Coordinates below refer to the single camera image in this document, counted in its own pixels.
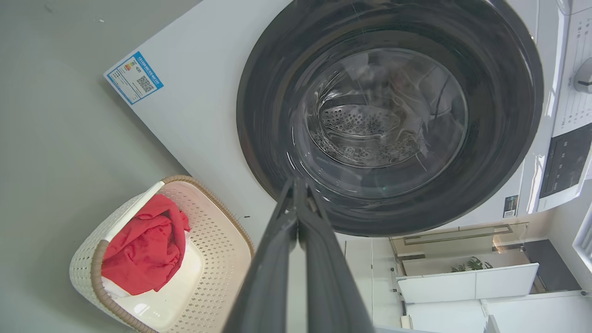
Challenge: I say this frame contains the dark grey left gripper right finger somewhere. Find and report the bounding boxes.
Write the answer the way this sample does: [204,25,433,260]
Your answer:
[296,178,376,333]

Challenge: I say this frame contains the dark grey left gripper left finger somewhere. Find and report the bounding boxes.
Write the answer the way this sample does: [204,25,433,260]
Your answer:
[224,178,297,333]

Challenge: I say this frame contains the cream perforated laundry basket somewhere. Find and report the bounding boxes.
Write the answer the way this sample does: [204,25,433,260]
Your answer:
[69,175,254,333]

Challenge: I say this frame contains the red garment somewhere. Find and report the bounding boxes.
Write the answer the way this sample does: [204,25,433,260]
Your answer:
[101,193,191,296]

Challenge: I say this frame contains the white low divider panel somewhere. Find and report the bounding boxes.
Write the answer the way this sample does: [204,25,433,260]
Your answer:
[397,263,540,304]

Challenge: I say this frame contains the green potted plant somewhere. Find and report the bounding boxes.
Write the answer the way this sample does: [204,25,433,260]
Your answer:
[451,257,493,273]

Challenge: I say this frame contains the dark round washing machine door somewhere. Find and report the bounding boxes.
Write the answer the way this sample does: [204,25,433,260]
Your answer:
[236,0,545,237]

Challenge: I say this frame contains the white front-load washing machine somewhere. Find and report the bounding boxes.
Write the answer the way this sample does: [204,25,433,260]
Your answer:
[104,0,592,242]

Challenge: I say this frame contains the blue bordered energy label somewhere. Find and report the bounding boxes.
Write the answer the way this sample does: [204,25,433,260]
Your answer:
[104,51,164,105]

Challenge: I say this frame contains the black washer display panel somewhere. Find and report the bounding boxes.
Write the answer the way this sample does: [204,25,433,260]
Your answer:
[539,123,592,199]

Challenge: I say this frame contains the grey washer control knob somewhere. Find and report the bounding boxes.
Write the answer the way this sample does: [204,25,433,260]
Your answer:
[573,58,592,94]

